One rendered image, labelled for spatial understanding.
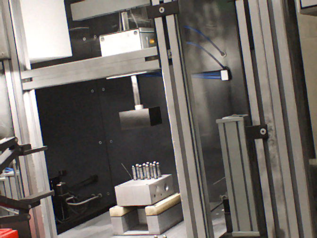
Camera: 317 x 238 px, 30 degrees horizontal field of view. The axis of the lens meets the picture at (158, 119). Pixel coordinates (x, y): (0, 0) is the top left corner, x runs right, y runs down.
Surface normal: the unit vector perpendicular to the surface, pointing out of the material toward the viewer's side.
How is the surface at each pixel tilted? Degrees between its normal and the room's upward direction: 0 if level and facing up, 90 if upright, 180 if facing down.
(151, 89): 90
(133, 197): 90
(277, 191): 90
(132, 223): 90
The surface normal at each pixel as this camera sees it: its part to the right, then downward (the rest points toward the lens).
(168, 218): 0.88, -0.11
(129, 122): -0.46, 0.11
